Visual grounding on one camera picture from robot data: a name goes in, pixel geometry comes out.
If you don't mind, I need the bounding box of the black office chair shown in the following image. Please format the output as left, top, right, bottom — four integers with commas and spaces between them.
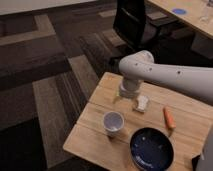
113, 0, 182, 53

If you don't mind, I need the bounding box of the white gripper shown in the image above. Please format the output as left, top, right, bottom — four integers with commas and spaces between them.
113, 78, 141, 110

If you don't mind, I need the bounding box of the white paper cup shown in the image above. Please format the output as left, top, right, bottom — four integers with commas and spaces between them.
103, 111, 124, 137

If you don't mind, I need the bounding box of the clear glass on desk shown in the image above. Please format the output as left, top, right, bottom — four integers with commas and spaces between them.
199, 15, 209, 23

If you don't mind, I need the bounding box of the small white rectangular block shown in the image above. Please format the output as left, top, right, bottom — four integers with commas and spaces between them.
136, 95, 149, 112

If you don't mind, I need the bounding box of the blue round disc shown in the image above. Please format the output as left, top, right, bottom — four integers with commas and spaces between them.
172, 8, 187, 15

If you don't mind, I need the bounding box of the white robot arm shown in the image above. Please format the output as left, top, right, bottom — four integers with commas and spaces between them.
119, 50, 213, 106

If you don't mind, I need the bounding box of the dark blue ceramic bowl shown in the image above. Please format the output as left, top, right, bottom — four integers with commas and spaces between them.
129, 127, 174, 171

